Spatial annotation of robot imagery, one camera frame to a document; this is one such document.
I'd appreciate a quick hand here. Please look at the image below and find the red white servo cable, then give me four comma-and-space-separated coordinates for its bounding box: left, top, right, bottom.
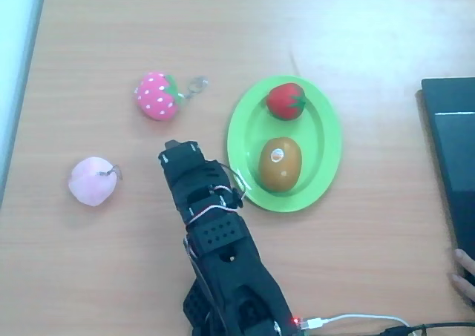
213, 161, 248, 203
182, 235, 201, 263
185, 204, 238, 225

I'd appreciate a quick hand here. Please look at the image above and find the pale pink toy peach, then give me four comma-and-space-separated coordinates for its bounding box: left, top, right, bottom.
68, 156, 123, 206

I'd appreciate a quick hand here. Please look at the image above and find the green oval plate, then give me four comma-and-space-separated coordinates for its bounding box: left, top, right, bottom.
226, 75, 342, 214

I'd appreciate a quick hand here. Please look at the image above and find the red toy tomato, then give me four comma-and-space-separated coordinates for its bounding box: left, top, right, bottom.
266, 83, 307, 122

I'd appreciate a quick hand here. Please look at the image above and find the white usb cable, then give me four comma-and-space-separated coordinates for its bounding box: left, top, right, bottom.
301, 313, 411, 332

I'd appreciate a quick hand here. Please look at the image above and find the motor control circuit board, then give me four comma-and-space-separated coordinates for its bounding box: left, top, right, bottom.
289, 315, 309, 332

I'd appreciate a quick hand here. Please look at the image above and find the black power cable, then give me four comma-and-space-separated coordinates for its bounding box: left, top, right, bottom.
378, 320, 475, 336

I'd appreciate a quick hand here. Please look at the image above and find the pink plush strawberry keychain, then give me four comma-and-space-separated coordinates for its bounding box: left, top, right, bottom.
134, 71, 209, 122

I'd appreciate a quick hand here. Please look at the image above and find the black laptop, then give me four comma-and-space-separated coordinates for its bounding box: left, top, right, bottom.
421, 76, 475, 307

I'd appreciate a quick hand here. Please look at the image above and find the person's hand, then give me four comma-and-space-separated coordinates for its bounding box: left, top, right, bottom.
448, 248, 475, 307

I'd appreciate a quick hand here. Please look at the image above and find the brown kiwi with sticker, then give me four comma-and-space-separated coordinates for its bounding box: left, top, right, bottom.
258, 136, 302, 192

